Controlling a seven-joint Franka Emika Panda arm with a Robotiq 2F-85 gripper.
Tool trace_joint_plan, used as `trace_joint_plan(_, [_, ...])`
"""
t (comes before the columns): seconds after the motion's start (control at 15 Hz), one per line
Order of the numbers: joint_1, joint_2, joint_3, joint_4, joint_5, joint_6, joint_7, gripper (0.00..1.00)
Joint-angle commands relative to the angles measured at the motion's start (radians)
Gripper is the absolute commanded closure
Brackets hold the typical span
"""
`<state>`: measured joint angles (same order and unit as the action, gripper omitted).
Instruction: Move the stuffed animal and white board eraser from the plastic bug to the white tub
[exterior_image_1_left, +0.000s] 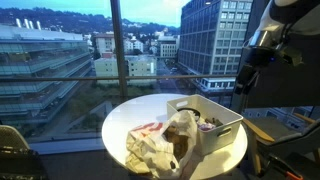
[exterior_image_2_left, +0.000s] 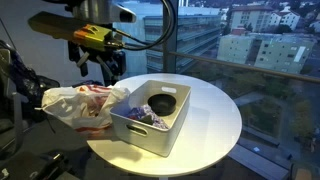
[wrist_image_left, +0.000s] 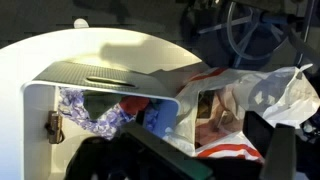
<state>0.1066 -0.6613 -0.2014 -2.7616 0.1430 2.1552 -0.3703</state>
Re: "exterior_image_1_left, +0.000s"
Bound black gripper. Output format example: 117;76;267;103
233;45;280;96

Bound brown stuffed animal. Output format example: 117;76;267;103
164;125;190;162

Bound grey window pillar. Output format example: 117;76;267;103
229;75;250;114

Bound small dark metal clip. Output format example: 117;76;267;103
204;116;224;128

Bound grey armchair wooden arms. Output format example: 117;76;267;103
241;111;320;180

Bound purple checkered cloth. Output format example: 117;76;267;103
197;121;217;132

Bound black round bowl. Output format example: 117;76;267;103
176;107;201;122

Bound white plastic bin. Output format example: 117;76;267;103
166;94;244;156

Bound white plastic bag red print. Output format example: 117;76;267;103
124;110;199;180

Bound dark window mullion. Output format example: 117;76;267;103
109;0;130;101

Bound horizontal window railing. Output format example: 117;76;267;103
0;73;238;84

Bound light grey chair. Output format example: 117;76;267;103
0;124;31;150

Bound black bag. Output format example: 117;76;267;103
0;146;50;180

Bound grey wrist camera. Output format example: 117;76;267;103
276;46;303;66

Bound orange handled tool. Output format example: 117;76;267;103
264;154;305;180

